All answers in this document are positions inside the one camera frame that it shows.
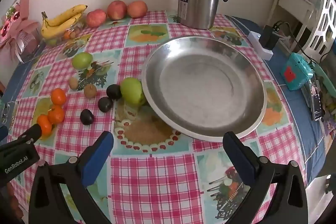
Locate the green pear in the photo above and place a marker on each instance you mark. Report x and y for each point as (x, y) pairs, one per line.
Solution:
(82, 60)

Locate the clear glass bowl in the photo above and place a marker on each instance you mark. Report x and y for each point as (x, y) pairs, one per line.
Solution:
(78, 29)

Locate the white lattice basket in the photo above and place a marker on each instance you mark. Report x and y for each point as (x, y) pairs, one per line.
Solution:
(323, 29)

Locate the white power strip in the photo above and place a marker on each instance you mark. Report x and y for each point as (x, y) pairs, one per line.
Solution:
(265, 54)

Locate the pink wrapped bouquet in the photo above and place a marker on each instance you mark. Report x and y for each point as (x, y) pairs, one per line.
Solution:
(23, 29)

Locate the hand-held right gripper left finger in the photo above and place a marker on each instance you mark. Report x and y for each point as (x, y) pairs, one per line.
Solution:
(97, 158)

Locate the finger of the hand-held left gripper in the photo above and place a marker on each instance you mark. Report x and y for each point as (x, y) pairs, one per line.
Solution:
(32, 133)

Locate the red apple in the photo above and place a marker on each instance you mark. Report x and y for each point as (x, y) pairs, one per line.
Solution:
(137, 8)
(117, 10)
(96, 18)

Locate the large steel bowl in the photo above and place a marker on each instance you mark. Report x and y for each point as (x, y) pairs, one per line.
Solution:
(204, 82)

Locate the dark plum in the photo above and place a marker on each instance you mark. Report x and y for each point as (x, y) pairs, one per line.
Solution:
(105, 104)
(87, 116)
(114, 92)

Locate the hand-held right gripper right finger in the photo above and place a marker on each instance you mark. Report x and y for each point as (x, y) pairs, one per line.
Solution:
(240, 158)

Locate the black charger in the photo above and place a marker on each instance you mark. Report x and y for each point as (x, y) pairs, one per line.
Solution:
(269, 37)

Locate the clear acrylic stand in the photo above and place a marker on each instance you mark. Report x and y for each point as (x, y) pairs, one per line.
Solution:
(5, 111)

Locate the dark smartphone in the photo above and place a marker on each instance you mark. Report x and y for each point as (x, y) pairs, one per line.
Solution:
(316, 106)

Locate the teal box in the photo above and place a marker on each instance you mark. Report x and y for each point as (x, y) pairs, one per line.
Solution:
(299, 74)

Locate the green apple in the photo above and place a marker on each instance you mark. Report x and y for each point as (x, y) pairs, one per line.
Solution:
(131, 91)

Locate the pink checkered fruit-print tablecloth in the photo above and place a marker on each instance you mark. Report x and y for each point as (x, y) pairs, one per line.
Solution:
(157, 182)

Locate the small brown kiwi fruit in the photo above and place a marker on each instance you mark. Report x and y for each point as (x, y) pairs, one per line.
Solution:
(74, 33)

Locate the yellow banana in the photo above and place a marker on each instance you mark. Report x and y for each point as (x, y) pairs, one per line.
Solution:
(68, 14)
(57, 29)

